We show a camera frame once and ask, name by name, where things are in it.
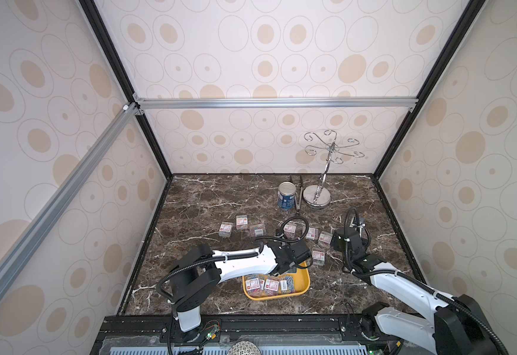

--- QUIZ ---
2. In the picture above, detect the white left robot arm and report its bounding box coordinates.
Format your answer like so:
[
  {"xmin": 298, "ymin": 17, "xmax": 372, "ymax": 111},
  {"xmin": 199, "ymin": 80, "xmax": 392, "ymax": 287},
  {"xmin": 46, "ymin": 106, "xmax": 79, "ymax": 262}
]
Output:
[{"xmin": 156, "ymin": 238, "xmax": 313, "ymax": 334}]

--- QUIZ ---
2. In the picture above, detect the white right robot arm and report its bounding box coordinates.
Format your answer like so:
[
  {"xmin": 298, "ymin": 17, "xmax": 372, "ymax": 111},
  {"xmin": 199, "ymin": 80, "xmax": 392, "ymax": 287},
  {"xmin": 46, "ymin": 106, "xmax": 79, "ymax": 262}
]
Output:
[{"xmin": 331, "ymin": 225, "xmax": 508, "ymax": 354}]

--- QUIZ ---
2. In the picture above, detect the yellow plastic storage tray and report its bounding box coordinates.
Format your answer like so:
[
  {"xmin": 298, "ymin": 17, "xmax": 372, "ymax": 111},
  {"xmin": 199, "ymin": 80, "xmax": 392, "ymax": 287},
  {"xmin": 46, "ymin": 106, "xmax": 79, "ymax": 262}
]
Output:
[{"xmin": 242, "ymin": 263, "xmax": 310, "ymax": 301}]

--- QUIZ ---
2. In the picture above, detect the chrome hook stand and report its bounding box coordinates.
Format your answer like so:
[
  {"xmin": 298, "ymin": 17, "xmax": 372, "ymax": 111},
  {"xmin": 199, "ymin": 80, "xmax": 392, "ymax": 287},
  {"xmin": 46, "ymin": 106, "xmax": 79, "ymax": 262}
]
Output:
[{"xmin": 301, "ymin": 130, "xmax": 365, "ymax": 209}]

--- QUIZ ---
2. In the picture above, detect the blue labelled tin can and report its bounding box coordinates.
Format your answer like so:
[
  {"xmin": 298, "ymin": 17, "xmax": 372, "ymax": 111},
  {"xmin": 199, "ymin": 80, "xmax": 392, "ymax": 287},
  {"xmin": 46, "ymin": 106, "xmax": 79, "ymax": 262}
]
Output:
[{"xmin": 278, "ymin": 181, "xmax": 296, "ymax": 211}]

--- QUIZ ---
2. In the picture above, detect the aluminium horizontal frame bar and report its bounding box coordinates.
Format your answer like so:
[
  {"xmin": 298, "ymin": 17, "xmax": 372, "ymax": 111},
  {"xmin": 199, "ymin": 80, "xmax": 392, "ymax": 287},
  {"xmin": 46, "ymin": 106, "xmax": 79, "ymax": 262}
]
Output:
[{"xmin": 138, "ymin": 96, "xmax": 418, "ymax": 109}]

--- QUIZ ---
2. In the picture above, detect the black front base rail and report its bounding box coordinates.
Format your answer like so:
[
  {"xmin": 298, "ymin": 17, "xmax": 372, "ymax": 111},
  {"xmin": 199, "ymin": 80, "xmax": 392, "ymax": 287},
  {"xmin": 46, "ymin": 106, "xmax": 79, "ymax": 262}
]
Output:
[{"xmin": 91, "ymin": 313, "xmax": 463, "ymax": 355}]

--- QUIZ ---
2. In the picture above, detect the aluminium diagonal frame bar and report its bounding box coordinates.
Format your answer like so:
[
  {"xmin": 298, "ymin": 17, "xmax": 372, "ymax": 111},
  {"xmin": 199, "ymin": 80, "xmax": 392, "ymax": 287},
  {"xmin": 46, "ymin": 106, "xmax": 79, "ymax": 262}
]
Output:
[{"xmin": 0, "ymin": 102, "xmax": 140, "ymax": 301}]

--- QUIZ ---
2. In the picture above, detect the black corner frame post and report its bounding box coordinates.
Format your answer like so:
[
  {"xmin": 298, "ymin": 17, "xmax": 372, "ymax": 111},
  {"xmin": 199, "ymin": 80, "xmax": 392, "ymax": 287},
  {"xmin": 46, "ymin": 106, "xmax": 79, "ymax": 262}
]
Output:
[{"xmin": 373, "ymin": 0, "xmax": 487, "ymax": 180}]

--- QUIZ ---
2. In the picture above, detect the black left corner post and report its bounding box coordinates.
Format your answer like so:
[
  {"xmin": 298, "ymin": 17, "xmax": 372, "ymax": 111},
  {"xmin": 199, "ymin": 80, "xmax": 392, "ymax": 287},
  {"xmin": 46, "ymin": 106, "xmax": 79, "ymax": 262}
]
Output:
[{"xmin": 78, "ymin": 0, "xmax": 174, "ymax": 180}]

